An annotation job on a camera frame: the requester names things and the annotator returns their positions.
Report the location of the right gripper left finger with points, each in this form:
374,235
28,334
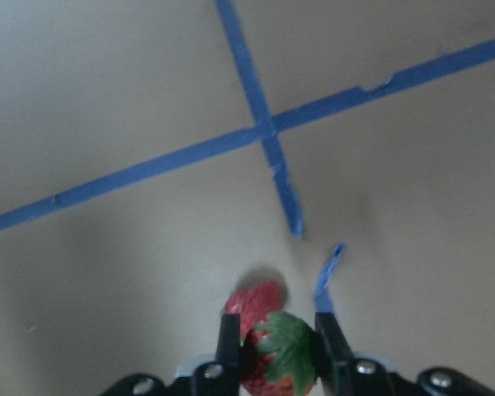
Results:
228,349

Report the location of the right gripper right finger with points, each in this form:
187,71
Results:
334,353

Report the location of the red strawberry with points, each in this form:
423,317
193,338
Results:
278,356
254,303

